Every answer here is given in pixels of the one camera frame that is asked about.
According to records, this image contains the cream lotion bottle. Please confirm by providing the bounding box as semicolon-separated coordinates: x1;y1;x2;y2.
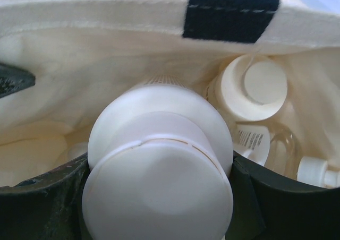
203;54;288;122

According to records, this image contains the cream canvas tote bag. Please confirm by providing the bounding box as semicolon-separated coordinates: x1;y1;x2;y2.
1;0;339;186

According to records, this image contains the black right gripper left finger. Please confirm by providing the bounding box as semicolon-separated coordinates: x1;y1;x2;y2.
1;154;89;239

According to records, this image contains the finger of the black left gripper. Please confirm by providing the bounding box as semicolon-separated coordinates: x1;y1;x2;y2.
1;63;36;98

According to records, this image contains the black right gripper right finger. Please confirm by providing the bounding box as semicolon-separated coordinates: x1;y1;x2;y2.
225;155;339;239

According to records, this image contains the clear bottle amber liquid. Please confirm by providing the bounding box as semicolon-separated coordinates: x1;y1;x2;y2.
265;124;339;188

